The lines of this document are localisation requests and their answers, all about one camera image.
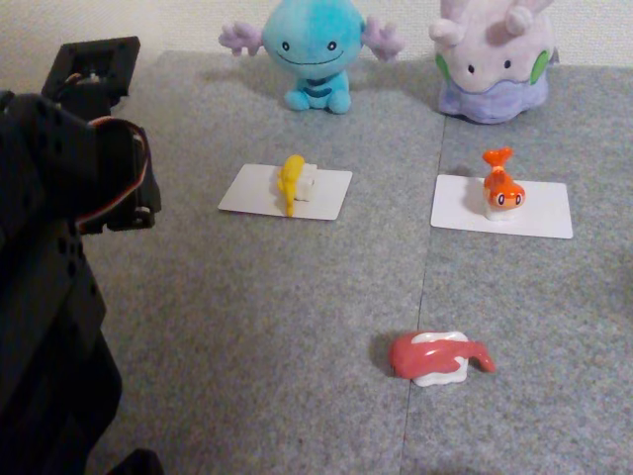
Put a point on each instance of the purple Goomy plush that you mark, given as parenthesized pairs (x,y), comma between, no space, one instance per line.
(494,84)

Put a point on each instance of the yellow egg sushi toy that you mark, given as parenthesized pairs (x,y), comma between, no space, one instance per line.
(292,173)

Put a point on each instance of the blue Wooper plush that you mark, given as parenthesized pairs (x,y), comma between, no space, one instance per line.
(311,44)

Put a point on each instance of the grey carpet tile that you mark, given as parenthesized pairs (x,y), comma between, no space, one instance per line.
(247,297)
(544,321)

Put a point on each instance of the red tuna sushi toy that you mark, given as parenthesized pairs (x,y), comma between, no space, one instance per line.
(425,358)

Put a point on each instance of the white rectangular card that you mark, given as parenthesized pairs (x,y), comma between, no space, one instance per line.
(544,213)
(242,193)

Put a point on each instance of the orange shrimp sushi toy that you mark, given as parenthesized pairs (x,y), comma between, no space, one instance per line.
(502,190)

